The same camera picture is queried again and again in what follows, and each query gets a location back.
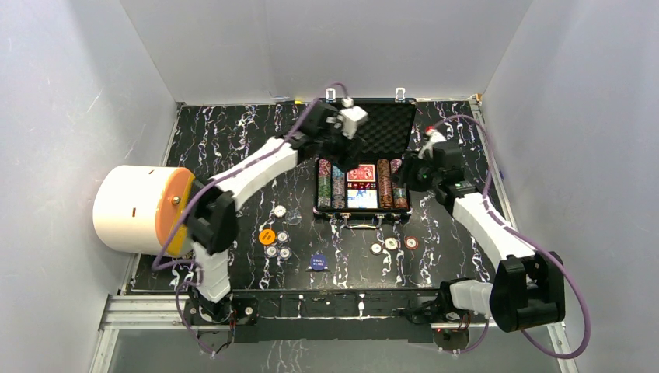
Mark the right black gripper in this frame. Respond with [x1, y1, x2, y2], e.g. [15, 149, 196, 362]
[386, 150, 440, 193]

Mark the blue small blind button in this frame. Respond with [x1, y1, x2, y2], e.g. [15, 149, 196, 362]
[309, 253, 328, 272]

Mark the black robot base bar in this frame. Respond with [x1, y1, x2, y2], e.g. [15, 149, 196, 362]
[183, 288, 490, 345]

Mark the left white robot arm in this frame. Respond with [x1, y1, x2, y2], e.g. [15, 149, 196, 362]
[182, 98, 368, 323]

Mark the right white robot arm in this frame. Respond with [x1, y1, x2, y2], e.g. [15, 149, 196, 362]
[392, 141, 565, 333]

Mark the black poker set case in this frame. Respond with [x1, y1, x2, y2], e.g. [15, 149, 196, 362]
[313, 92, 417, 229]

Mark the purple red green chip row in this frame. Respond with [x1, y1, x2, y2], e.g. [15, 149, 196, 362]
[389, 159, 410, 210]

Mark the brown orange chip row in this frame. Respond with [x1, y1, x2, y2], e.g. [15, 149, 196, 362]
[377, 159, 393, 209]

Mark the red playing card deck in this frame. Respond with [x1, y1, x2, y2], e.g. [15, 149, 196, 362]
[346, 164, 376, 183]

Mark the light blue orange chip row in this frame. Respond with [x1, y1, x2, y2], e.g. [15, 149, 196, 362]
[331, 166, 346, 209]

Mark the blue playing card deck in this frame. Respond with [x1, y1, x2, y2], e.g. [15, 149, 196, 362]
[347, 189, 378, 209]

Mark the red dice row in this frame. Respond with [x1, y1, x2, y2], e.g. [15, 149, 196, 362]
[347, 182, 378, 190]

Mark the red white poker chip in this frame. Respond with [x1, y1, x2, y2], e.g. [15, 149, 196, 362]
[404, 236, 419, 250]

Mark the orange hundred chip middle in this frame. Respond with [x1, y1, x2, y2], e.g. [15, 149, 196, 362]
[384, 237, 400, 250]

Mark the orange hundred chip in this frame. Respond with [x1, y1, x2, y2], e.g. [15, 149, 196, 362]
[384, 237, 400, 250]
[370, 242, 383, 255]

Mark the orange hundred chip left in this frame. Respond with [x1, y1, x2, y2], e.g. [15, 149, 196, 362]
[370, 242, 383, 255]

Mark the blue ten chip upper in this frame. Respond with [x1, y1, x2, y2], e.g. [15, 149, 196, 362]
[277, 231, 290, 244]

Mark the blue ten chip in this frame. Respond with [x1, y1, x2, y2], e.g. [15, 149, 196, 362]
[277, 231, 290, 244]
[277, 247, 291, 260]
[264, 246, 279, 258]

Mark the yellow big blind button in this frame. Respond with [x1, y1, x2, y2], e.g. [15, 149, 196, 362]
[258, 228, 277, 246]

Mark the blue ten chip right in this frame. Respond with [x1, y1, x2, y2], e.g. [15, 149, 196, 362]
[277, 247, 291, 260]

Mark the blue ten chip left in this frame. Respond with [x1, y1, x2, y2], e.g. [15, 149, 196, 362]
[264, 246, 279, 258]

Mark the white orange cylinder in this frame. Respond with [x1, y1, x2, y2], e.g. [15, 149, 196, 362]
[92, 165, 195, 256]

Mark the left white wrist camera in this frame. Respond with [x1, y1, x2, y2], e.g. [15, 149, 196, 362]
[336, 97, 368, 140]

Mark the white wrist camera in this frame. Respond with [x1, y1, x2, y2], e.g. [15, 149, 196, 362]
[417, 126, 447, 159]
[336, 97, 368, 140]

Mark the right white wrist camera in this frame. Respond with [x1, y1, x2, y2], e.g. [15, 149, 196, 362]
[417, 126, 447, 159]

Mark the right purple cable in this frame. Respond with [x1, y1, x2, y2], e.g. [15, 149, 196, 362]
[430, 113, 592, 360]

